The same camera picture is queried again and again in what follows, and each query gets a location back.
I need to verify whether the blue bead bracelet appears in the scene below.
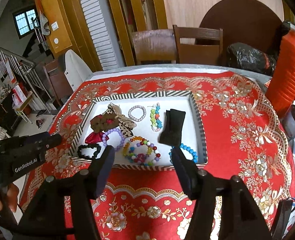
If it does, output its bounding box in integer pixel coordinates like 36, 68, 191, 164
169, 142, 199, 164

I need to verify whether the black scrunchie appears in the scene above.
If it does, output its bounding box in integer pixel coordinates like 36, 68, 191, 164
77, 143, 101, 160

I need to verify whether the purple bead bracelet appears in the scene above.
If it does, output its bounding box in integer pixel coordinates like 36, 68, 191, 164
101, 127, 126, 152

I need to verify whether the red satin scrunchie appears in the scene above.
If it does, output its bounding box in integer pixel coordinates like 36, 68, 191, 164
85, 132, 105, 144

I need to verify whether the multicolour round bead bracelet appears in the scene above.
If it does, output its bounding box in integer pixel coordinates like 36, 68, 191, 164
127, 140, 162, 167

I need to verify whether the leopard print hair bow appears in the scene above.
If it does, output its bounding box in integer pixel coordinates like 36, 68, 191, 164
90, 103, 137, 138

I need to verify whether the colourful star bead bracelet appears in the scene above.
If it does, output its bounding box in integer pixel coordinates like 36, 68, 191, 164
149, 103, 163, 132

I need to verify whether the white pearl bracelet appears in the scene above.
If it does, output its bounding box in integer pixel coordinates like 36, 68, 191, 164
127, 104, 147, 123

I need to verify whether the striped white jewelry tray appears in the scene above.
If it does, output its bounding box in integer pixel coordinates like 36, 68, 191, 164
69, 90, 208, 171

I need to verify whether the person's left hand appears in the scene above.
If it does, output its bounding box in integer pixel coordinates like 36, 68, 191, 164
0, 183, 19, 213

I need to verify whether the red floral tablecloth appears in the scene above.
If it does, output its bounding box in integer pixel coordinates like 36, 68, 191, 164
18, 71, 295, 240

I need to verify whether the metal stair railing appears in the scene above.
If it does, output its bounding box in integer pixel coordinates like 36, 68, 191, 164
0, 47, 57, 112

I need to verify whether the black phone on table edge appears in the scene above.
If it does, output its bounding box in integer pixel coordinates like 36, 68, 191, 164
271, 199, 293, 240

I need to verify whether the white louvered door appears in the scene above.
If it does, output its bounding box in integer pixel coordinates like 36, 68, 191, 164
80, 0, 118, 70

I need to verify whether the clear container with black lid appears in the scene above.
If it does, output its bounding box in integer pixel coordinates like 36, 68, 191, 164
281, 105, 295, 141

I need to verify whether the dark wooden chair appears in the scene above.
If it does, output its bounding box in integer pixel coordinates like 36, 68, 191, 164
172, 24, 223, 66

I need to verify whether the black plastic bag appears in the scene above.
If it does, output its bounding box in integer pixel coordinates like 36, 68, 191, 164
227, 42, 276, 76

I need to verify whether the orange ribbed plastic jug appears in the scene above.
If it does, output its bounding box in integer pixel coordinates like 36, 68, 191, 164
265, 23, 295, 119

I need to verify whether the round dark wooden tabletop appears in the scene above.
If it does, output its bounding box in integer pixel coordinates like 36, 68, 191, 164
199, 0, 282, 53

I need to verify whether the window with dark frame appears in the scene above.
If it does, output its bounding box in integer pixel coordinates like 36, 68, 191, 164
12, 5, 39, 39

